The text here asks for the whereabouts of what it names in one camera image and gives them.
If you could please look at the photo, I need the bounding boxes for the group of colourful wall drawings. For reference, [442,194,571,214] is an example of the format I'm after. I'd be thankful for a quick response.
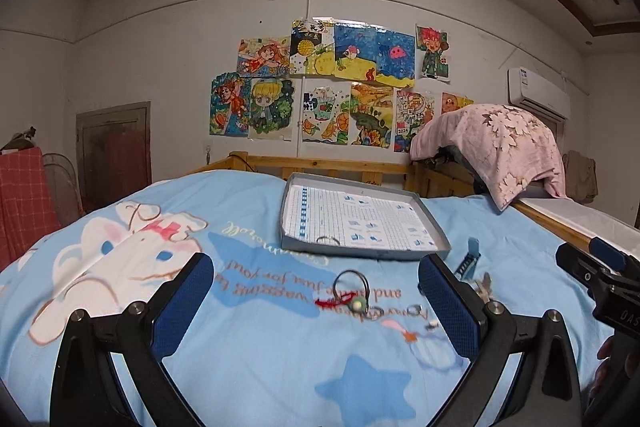
[209,19,475,154]

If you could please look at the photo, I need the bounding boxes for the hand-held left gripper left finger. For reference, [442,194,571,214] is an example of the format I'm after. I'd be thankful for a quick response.
[50,252,216,427]

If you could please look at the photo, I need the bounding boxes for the white air conditioner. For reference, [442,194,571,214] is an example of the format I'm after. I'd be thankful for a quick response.
[507,67,572,120]

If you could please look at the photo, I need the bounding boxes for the red checked cloth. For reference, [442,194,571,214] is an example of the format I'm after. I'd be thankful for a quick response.
[0,147,62,273]

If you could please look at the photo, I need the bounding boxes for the pink floral cloth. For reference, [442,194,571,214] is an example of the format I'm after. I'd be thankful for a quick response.
[410,103,568,212]

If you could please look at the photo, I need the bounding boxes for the wooden bed frame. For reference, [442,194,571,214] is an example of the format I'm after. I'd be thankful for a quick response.
[205,151,640,268]

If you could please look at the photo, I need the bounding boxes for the white wall conduit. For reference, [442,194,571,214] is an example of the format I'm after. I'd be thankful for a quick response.
[80,0,521,158]

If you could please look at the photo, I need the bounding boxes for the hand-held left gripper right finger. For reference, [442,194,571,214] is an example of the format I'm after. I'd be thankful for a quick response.
[417,253,583,427]

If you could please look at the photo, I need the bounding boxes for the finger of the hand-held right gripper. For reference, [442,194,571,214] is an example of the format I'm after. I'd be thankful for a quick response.
[556,243,618,298]
[589,237,640,280]

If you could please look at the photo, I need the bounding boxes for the brown wooden door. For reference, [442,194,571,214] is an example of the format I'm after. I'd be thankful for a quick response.
[76,102,152,214]

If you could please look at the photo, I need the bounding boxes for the grey cardboard box lid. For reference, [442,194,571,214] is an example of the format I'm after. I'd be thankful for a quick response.
[280,173,452,260]

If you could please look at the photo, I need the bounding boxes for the dark metal key ring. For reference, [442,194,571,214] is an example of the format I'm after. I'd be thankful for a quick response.
[333,270,371,304]

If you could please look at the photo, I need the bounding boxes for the olive cloth bundle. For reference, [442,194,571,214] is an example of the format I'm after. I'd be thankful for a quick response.
[0,125,38,154]

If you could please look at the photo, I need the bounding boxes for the person's right hand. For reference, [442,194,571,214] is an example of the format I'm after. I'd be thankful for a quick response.
[591,336,622,401]

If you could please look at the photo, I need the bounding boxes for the blue woven bracelet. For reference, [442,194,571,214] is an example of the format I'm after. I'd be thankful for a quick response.
[454,239,482,281]

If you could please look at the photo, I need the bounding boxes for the blue cartoon printed blanket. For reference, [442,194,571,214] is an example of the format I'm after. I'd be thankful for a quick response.
[0,169,640,427]

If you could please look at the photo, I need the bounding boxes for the olive green jacket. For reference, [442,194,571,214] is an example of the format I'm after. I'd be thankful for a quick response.
[562,150,598,204]

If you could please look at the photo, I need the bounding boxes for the white mattress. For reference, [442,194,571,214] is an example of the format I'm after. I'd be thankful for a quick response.
[525,197,640,254]

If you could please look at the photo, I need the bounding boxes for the standing fan grille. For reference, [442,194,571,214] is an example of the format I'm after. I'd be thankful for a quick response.
[42,153,84,219]

